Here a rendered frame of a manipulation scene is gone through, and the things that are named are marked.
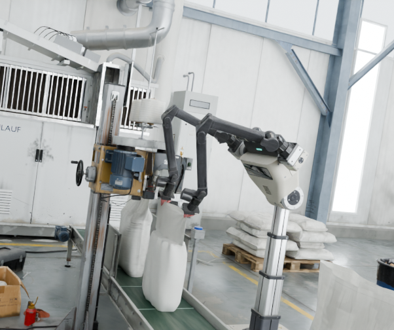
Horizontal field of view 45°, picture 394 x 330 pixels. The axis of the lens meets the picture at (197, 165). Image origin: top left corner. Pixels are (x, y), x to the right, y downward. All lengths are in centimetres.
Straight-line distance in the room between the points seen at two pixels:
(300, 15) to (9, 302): 691
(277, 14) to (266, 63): 86
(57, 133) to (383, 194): 678
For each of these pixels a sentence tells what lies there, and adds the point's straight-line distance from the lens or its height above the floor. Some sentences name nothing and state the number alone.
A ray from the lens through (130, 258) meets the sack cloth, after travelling 369.
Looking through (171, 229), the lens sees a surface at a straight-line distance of 304.
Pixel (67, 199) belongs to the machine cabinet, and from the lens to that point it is 602.
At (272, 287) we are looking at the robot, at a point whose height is 62.
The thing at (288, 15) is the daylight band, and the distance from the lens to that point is 886.
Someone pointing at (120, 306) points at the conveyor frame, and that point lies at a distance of 332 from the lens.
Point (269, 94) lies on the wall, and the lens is 849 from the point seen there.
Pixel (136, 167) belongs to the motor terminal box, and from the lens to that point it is 302.
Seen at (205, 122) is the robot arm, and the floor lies 156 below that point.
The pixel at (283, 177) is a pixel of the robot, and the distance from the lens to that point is 283.
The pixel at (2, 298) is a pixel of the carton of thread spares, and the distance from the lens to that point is 382.
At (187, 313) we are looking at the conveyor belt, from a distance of 315.
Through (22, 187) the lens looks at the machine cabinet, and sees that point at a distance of 593.
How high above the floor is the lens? 147
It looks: 3 degrees down
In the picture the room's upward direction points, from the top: 8 degrees clockwise
